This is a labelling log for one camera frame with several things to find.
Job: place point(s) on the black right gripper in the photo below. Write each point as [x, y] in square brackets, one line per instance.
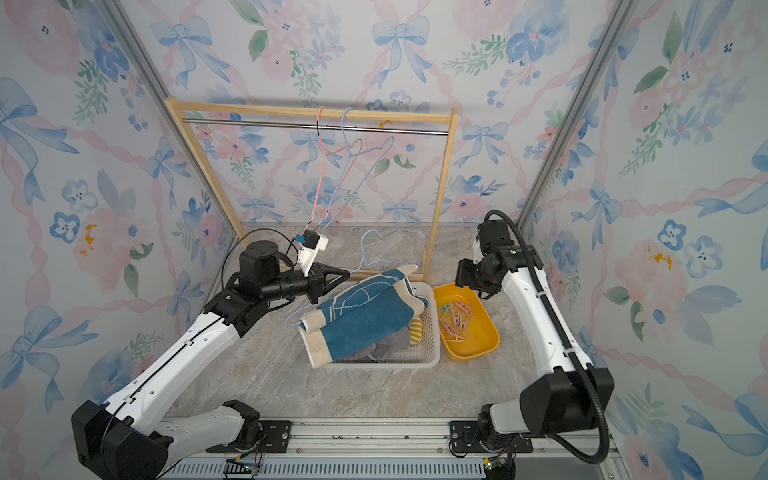
[464, 276]

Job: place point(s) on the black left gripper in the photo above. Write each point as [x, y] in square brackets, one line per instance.
[318, 279]

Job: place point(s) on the teal clothespin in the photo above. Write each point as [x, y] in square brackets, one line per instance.
[443, 311]

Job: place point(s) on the dark teal patterned towel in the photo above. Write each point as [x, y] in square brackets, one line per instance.
[369, 312]

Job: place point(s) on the yellow white striped towel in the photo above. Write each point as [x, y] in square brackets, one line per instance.
[415, 332]

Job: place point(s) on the grey terry towel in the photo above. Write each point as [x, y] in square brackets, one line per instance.
[381, 350]

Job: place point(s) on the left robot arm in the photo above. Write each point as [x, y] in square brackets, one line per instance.
[130, 436]

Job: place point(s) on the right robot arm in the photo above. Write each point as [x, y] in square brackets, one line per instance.
[567, 402]

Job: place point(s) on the yellow plastic tray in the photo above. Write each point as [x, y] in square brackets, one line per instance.
[481, 335]

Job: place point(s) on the beige towel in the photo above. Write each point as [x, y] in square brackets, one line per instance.
[314, 344]

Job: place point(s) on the white perforated plastic basket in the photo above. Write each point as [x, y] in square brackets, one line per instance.
[424, 355]

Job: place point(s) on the metal hanging rod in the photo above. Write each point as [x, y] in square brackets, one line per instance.
[313, 126]

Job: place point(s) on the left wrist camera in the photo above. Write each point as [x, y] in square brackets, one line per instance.
[309, 244]

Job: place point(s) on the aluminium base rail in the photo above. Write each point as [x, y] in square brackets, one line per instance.
[386, 448]

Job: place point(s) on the wooden clothes rack frame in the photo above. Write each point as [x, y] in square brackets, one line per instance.
[408, 120]

